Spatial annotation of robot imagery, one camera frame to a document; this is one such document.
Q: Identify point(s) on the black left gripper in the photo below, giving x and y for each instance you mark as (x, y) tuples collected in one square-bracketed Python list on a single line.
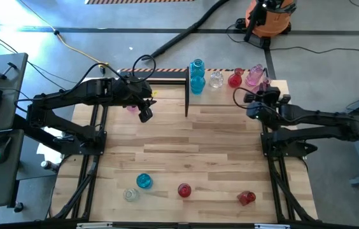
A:
[(133, 92)]

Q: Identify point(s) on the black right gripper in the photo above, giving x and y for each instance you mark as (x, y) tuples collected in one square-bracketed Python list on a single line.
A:
[(252, 98)]

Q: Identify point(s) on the purple ribbed bottle vase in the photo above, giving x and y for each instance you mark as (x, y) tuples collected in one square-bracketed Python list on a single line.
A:
[(254, 76)]

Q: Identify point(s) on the red cone vase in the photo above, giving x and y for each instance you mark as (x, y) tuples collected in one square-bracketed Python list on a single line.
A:
[(235, 79)]

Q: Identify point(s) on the clear ribbed jar vase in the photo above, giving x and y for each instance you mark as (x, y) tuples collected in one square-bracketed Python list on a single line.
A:
[(216, 79)]

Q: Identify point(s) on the blue round vase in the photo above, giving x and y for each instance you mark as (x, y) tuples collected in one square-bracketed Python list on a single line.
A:
[(197, 85)]

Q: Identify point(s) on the blue square bottle vase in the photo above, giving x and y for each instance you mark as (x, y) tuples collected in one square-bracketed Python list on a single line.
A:
[(197, 67)]

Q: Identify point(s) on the red ribbed bottle vase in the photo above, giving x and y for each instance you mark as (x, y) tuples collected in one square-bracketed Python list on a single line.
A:
[(184, 190)]

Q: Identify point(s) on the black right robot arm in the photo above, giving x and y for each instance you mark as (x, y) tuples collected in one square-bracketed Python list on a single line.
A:
[(319, 116)]

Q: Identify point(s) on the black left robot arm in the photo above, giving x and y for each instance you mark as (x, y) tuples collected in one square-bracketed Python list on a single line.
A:
[(71, 97)]

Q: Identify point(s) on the yellow tag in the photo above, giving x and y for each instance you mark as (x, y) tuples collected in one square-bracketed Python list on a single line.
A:
[(155, 93)]

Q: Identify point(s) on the pink bulb vase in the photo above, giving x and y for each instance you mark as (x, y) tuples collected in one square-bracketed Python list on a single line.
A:
[(131, 108)]

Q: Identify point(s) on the black mat hazard stripe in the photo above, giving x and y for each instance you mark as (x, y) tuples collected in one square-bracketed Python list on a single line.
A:
[(166, 74)]

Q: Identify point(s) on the blue diamond-pattern vase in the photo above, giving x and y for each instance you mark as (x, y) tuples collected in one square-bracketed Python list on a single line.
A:
[(144, 180)]

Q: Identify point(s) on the orange shop vacuum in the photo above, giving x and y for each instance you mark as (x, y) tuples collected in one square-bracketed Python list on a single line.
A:
[(271, 22)]

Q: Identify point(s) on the clear round vase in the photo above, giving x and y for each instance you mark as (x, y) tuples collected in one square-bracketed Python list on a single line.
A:
[(130, 194)]

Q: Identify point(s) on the dark red faceted vase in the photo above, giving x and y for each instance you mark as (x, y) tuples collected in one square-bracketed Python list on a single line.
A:
[(246, 198)]

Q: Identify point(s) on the white sheet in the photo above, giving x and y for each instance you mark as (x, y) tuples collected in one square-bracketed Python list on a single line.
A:
[(52, 156)]

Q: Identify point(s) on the small bottle white cap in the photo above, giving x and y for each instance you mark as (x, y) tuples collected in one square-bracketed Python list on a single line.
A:
[(52, 166)]

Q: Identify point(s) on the black computer mouse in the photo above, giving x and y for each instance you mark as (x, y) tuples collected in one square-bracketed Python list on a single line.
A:
[(2, 146)]

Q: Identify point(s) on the black desk foot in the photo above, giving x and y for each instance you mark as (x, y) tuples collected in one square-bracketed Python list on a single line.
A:
[(18, 207)]

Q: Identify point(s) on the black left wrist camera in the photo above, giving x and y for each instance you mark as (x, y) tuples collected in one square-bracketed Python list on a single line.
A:
[(145, 115)]

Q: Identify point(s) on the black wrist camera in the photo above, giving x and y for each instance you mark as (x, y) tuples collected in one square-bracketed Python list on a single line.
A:
[(271, 93), (145, 115)]

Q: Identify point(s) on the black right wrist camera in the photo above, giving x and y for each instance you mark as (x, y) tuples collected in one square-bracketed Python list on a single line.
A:
[(271, 93)]

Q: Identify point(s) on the black aluminium table frame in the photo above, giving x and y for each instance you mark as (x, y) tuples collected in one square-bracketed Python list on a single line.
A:
[(166, 82)]

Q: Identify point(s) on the white bracket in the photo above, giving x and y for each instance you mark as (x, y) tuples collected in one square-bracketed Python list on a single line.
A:
[(93, 226), (271, 226)]

